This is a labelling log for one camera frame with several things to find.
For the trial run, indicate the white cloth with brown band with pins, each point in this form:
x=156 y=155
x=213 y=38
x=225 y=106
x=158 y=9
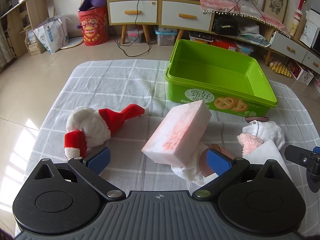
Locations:
x=265 y=130

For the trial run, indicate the red cardboard box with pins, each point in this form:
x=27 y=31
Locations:
x=223 y=42

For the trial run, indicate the pink white sponge block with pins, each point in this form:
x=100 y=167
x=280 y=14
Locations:
x=175 y=139

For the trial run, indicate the white paper shopping bag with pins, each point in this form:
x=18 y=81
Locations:
x=52 y=33

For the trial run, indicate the red printed bucket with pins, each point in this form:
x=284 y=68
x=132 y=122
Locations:
x=93 y=25

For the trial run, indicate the wooden desk shelf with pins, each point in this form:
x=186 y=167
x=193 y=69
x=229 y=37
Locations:
x=17 y=18

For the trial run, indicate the green plastic cookie box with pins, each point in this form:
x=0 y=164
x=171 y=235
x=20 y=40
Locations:
x=224 y=80

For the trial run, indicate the white santa plush toy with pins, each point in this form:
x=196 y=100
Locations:
x=87 y=127

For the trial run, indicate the yellow egg tray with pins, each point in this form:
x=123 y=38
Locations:
x=280 y=68

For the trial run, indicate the low wooden tv bench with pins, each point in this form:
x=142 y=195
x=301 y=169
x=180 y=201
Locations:
x=290 y=47

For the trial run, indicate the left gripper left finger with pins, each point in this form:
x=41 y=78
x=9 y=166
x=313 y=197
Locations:
x=88 y=169

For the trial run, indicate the wooden two-drawer cabinet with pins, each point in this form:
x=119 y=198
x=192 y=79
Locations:
x=183 y=15

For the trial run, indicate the black bag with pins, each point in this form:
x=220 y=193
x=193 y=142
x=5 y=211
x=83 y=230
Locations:
x=225 y=25

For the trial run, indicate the pink lace cloth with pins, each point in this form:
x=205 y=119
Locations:
x=242 y=10

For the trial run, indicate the clear box blue lid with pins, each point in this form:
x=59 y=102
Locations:
x=165 y=36

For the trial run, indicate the grey checked table cloth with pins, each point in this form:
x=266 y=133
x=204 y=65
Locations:
x=117 y=83

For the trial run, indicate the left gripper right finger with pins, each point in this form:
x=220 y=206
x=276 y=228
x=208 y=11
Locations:
x=228 y=171

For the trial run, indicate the pink fluffy plush toy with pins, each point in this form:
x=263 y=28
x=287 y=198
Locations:
x=248 y=142

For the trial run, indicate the framed cartoon girl picture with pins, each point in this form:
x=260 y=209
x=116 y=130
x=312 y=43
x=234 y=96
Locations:
x=276 y=8

